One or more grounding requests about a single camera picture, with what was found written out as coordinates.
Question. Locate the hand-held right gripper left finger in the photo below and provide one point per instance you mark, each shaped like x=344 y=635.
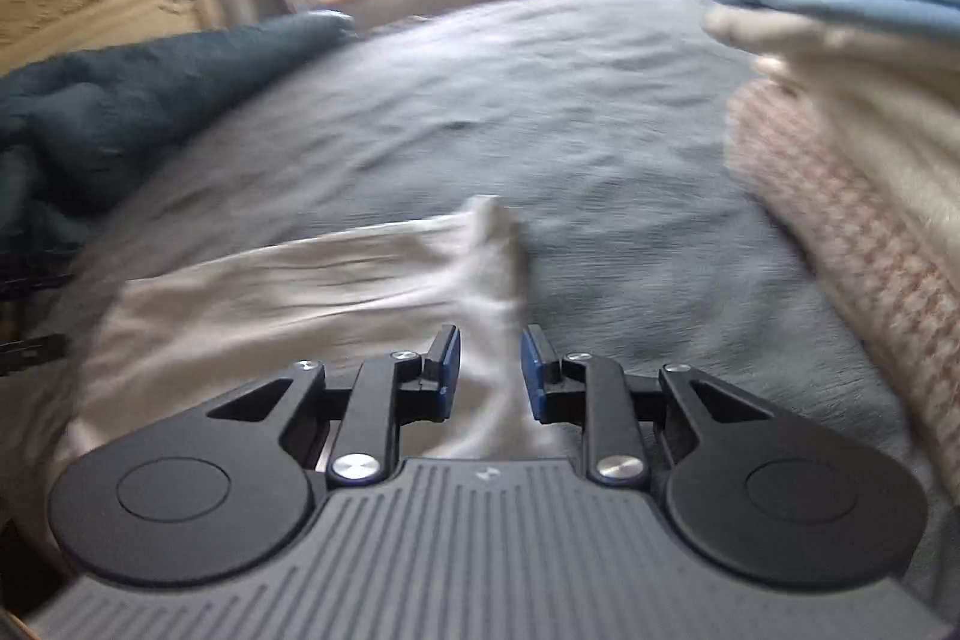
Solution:
x=450 y=370

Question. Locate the white shirt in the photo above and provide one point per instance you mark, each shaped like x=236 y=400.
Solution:
x=300 y=287

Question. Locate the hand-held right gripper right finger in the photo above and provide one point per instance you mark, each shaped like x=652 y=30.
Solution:
x=534 y=374

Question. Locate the teal duvet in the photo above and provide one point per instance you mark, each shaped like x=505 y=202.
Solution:
x=135 y=100

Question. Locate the cream carved headboard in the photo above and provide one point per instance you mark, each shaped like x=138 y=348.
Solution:
x=75 y=3

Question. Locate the grey bed sheet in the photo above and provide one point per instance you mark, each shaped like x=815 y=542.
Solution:
x=600 y=123

